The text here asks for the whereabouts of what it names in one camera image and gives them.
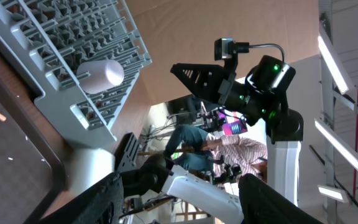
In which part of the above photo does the seated person in background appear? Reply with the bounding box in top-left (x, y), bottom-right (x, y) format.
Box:
top-left (163, 125), bottom-right (268, 182)

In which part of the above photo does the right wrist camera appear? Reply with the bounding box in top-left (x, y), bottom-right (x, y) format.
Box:
top-left (214, 38), bottom-right (250, 61)

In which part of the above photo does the brown serving tray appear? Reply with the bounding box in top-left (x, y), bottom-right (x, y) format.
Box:
top-left (0, 57), bottom-right (65, 223)

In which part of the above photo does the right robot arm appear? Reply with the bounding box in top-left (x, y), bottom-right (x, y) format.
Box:
top-left (170, 55), bottom-right (304, 205)

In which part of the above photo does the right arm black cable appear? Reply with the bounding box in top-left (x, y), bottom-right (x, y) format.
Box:
top-left (249, 43), bottom-right (286, 63)

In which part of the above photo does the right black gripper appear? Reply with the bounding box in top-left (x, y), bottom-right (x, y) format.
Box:
top-left (170, 57), bottom-right (250, 112)

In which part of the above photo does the grey dishwasher rack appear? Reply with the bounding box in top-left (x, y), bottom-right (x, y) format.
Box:
top-left (0, 0), bottom-right (152, 149)

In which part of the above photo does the white cup pink inside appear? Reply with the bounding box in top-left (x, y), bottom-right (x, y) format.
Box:
top-left (76, 60), bottom-right (124, 94)

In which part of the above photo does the ceiling light strip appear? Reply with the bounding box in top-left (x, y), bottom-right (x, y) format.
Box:
top-left (318, 24), bottom-right (354, 95)

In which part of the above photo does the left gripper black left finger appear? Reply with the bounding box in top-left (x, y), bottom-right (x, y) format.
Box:
top-left (39, 173), bottom-right (124, 224)

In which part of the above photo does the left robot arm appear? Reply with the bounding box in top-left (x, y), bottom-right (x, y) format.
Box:
top-left (40, 154), bottom-right (318, 224)

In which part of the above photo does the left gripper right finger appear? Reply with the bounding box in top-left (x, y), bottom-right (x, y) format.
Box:
top-left (239, 174), bottom-right (321, 224)

